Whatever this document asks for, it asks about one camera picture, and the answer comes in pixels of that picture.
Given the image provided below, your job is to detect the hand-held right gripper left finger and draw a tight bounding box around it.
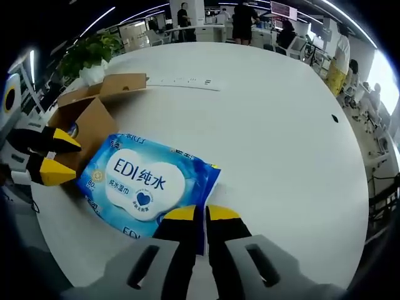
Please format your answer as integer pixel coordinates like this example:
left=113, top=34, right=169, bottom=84
left=61, top=205, right=200, bottom=300

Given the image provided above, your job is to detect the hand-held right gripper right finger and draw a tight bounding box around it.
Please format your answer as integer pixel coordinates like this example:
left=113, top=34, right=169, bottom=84
left=205, top=204, right=316, bottom=300

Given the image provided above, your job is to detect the brown cardboard shoe box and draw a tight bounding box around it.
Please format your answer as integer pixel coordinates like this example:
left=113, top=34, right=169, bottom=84
left=48, top=72, right=148, bottom=179

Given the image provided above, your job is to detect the blue wet wipes pack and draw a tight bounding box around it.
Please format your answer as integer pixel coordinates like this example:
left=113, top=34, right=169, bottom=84
left=76, top=132, right=223, bottom=256

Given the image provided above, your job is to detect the green potted plant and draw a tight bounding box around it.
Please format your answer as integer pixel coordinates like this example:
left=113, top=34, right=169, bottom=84
left=58, top=32, right=123, bottom=88

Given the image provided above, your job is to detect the table power socket strip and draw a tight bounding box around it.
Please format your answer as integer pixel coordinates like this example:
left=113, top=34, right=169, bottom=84
left=146, top=74, right=221, bottom=93

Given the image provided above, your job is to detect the red wall screen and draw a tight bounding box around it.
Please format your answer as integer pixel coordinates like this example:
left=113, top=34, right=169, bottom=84
left=270, top=1, right=298, bottom=19

